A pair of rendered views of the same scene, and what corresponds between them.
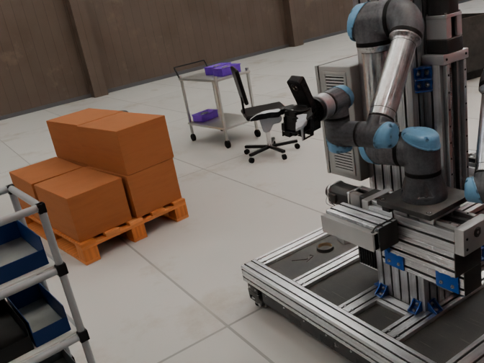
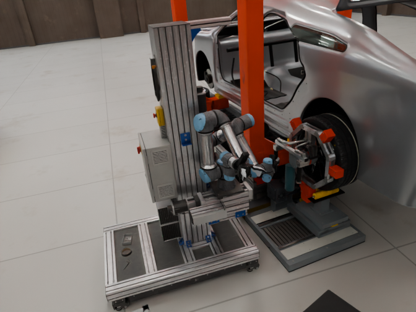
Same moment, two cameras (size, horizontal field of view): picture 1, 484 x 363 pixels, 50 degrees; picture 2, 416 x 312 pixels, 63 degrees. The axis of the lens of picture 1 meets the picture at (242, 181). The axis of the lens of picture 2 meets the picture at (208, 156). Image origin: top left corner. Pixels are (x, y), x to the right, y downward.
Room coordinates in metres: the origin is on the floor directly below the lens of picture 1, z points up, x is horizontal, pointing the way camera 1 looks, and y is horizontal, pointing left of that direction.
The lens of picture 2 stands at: (1.12, 1.62, 2.26)
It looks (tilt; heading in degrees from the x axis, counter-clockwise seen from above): 27 degrees down; 286
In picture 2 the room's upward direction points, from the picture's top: 5 degrees counter-clockwise
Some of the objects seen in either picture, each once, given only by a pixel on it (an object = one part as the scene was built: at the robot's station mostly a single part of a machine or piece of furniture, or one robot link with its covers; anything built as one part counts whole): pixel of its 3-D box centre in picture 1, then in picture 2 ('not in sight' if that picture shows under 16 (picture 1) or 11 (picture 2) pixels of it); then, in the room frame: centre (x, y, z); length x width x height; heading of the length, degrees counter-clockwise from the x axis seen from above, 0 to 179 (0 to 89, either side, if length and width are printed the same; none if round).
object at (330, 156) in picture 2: not in sight; (310, 156); (0.96, -1.09, 0.85); 0.54 x 0.07 x 0.54; 125
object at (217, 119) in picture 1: (216, 101); not in sight; (5.98, 0.12, 0.44); 0.91 x 0.53 x 0.89; 29
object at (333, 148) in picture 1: (343, 133); (231, 171); (1.51, -0.32, 1.12); 0.11 x 0.08 x 0.11; 44
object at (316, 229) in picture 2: not in sight; (317, 214); (0.85, -1.23, 0.13); 0.50 x 0.36 x 0.10; 125
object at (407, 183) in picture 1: (423, 182); (225, 180); (1.61, -0.60, 0.87); 0.15 x 0.15 x 0.10
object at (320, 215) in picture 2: not in sight; (322, 201); (0.82, -1.19, 0.32); 0.40 x 0.30 x 0.28; 125
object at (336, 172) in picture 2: not in sight; (335, 171); (0.77, -0.83, 0.85); 0.09 x 0.08 x 0.07; 125
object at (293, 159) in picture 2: not in sight; (303, 158); (1.02, -1.05, 0.85); 0.21 x 0.14 x 0.14; 35
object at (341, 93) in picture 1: (335, 101); (228, 158); (1.52, -0.31, 1.21); 0.11 x 0.08 x 0.09; 134
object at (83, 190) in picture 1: (87, 175); not in sight; (4.04, 1.21, 0.41); 1.39 x 0.99 x 0.82; 43
